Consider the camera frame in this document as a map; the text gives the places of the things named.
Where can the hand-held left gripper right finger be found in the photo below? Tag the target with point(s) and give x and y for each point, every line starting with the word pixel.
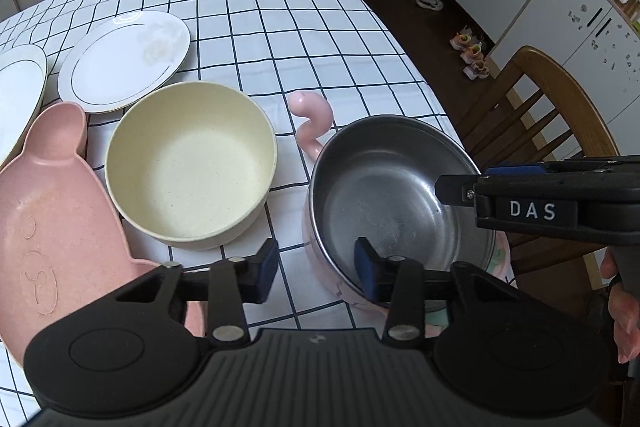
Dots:
pixel 363 268

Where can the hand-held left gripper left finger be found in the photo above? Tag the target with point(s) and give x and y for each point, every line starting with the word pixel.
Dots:
pixel 268 268

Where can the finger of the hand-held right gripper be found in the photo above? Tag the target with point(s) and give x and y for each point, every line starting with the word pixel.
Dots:
pixel 515 169
pixel 452 191

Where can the pink bear-shaped plate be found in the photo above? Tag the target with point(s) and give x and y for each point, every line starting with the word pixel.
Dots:
pixel 50 217

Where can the white floral plate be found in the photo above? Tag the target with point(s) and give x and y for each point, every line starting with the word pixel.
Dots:
pixel 115 72
pixel 17 97

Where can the person's right hand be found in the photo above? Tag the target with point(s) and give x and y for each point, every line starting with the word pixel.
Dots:
pixel 627 319

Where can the wooden chair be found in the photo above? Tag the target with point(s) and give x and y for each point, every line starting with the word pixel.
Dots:
pixel 575 102

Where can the colourful child shoe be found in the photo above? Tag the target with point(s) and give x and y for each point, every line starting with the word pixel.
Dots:
pixel 461 39
pixel 474 53
pixel 478 70

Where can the cream round bowl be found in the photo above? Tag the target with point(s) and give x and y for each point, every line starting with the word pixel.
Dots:
pixel 190 167

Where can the white cabinet with stickers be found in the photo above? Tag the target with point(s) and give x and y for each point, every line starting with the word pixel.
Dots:
pixel 560 32

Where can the white black-checked tablecloth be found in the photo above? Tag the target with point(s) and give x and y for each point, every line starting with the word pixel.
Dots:
pixel 300 32

